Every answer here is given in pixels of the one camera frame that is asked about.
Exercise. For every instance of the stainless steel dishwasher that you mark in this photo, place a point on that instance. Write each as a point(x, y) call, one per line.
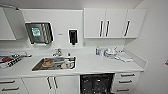
point(96, 84)

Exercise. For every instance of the black soap dispenser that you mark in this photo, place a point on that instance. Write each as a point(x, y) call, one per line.
point(73, 36)

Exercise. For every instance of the white mug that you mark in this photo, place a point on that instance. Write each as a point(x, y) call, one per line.
point(67, 64)

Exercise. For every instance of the chrome faucet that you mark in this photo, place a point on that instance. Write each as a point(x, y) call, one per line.
point(58, 52)

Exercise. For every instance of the stack of white dishes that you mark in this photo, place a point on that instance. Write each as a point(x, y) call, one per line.
point(111, 52)

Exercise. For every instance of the orange bowl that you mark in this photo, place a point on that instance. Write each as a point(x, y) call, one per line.
point(48, 63)

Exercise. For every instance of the steel paper towel dispenser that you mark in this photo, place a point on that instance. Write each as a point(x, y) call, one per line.
point(39, 33)

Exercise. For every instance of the steel sink basin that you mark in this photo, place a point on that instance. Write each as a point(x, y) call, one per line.
point(38, 67)

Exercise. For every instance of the narrow white drawer cabinet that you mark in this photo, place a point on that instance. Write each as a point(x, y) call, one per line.
point(126, 81)

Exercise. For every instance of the white two-door base cabinet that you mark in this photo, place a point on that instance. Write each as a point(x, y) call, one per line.
point(36, 86)

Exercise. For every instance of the dish rack with items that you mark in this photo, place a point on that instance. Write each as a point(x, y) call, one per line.
point(13, 60)

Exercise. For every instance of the wide white drawer cabinet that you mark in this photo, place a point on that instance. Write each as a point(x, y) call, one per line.
point(11, 86)

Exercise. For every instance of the small white wall plate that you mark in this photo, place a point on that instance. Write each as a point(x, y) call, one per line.
point(60, 33)

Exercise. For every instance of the white wall cabinet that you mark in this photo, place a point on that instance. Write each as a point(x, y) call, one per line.
point(10, 25)
point(113, 23)

